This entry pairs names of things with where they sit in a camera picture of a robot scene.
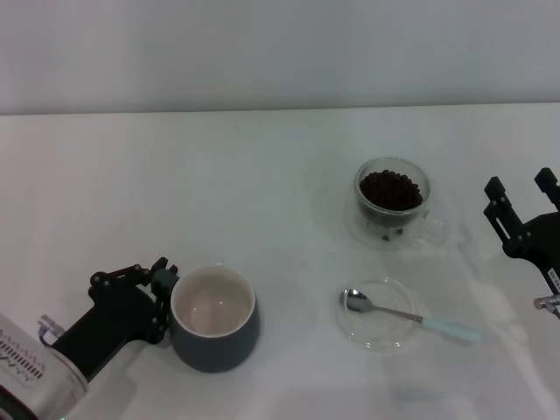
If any dark grey ceramic mug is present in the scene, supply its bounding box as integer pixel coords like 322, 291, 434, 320
168, 263, 263, 374

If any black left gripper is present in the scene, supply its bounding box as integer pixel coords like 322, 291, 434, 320
50, 256, 179, 382

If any round clear glass saucer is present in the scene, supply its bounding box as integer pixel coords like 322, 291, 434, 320
335, 276, 424, 352

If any metal spoon with blue handle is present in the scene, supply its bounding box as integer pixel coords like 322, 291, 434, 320
338, 287, 485, 342

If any double-walled glass cup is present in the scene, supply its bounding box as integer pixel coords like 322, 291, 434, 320
344, 156, 450, 252

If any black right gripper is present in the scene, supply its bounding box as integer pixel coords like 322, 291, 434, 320
483, 167, 560, 295

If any clear cable loop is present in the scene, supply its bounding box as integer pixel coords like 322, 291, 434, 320
37, 314, 67, 347

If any coffee beans pile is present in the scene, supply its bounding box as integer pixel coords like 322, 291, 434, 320
359, 169, 424, 212

